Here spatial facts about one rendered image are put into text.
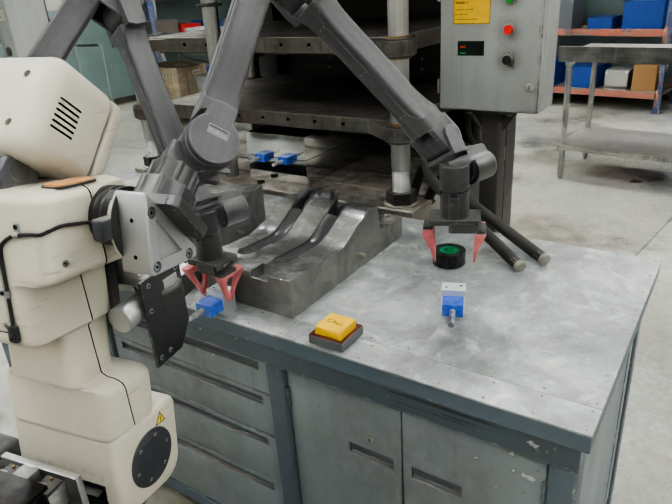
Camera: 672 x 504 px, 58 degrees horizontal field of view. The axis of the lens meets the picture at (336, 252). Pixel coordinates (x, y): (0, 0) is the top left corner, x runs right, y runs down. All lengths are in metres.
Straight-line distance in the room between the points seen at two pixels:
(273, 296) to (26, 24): 4.44
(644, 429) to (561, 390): 1.29
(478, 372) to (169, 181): 0.63
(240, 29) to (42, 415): 0.70
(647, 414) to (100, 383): 1.91
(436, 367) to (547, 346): 0.22
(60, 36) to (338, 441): 1.00
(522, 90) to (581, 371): 0.93
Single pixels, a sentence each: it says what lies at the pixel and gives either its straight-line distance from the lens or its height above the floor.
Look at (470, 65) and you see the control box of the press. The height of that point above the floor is 1.20.
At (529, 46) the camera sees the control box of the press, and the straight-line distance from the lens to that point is 1.83.
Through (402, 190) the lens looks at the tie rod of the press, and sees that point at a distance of 1.94.
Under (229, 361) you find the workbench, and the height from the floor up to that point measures 0.63.
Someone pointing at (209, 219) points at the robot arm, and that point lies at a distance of 1.27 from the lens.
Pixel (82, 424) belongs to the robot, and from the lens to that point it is 1.08.
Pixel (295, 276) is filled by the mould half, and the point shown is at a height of 0.89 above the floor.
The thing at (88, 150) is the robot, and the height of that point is 1.26.
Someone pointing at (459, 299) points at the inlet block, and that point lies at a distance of 1.29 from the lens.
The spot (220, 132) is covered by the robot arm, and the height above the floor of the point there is 1.27.
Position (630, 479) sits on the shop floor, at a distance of 2.20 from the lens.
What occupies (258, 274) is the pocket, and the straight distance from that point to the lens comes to 1.37.
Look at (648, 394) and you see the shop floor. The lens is 2.56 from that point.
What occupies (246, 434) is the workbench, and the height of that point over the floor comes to 0.41.
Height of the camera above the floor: 1.46
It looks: 24 degrees down
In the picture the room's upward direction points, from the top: 4 degrees counter-clockwise
